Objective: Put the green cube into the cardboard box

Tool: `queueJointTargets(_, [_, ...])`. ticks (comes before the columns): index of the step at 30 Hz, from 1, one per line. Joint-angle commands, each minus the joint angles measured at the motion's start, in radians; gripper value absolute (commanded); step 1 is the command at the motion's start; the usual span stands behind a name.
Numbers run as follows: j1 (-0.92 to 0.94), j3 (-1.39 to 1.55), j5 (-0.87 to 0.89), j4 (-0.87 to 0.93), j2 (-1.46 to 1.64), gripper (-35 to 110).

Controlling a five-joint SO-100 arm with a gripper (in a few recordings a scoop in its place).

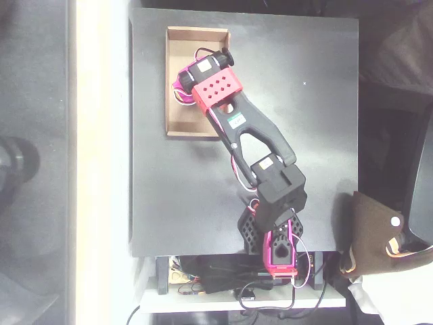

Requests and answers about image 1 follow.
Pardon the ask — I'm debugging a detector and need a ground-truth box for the black perforated arm base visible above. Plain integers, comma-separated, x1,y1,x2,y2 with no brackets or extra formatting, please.
237,204,304,255

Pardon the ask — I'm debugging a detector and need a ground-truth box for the open cardboard box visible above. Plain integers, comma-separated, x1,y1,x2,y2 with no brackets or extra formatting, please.
164,26,231,139

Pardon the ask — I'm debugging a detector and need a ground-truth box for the light wooden piece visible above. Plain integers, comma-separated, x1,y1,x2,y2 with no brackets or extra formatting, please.
168,266,191,284

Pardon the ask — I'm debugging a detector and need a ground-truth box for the black power adapter bundle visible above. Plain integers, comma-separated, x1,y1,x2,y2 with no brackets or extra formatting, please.
198,256,273,295

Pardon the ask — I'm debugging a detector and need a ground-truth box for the white shelf board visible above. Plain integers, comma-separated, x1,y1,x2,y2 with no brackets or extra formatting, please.
139,276,347,314

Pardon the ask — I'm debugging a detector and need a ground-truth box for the dark brown cloth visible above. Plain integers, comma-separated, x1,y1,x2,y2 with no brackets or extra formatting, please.
357,0,433,112

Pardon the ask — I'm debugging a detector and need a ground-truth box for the brown leather bag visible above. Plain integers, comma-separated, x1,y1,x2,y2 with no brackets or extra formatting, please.
339,190,433,280

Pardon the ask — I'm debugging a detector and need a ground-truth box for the small circuit board with wires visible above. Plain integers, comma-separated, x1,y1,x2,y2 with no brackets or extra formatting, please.
178,283,206,296

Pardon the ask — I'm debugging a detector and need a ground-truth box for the black cable at floor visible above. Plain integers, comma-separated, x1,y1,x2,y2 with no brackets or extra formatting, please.
126,304,141,325

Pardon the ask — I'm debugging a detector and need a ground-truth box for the black looped cable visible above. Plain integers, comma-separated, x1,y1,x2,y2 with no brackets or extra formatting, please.
236,280,328,311

